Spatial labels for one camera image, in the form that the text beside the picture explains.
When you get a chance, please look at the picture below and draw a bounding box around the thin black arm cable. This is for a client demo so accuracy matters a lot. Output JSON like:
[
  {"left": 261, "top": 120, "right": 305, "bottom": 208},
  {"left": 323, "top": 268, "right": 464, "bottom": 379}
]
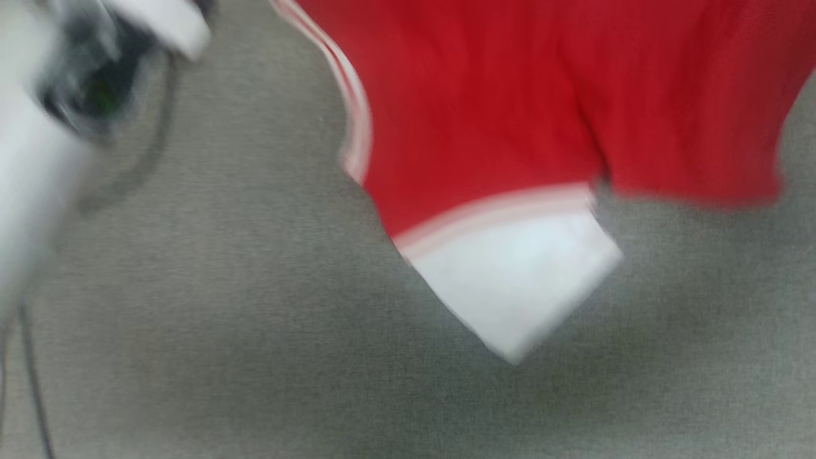
[
  {"left": 0, "top": 305, "right": 57, "bottom": 459},
  {"left": 76, "top": 54, "right": 182, "bottom": 214}
]

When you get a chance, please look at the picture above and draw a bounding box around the red and white garment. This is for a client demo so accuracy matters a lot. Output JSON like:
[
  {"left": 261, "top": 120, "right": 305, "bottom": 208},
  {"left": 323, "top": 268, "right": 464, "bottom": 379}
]
[{"left": 271, "top": 0, "right": 816, "bottom": 365}]

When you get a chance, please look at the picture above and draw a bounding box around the grey fabric sofa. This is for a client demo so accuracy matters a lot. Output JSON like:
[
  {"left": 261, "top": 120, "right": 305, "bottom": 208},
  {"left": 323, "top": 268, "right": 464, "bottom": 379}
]
[{"left": 0, "top": 0, "right": 816, "bottom": 459}]

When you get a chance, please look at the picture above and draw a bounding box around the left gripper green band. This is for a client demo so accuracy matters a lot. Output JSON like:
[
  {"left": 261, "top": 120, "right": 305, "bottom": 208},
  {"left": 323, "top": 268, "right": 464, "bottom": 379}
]
[{"left": 37, "top": 10, "right": 157, "bottom": 142}]

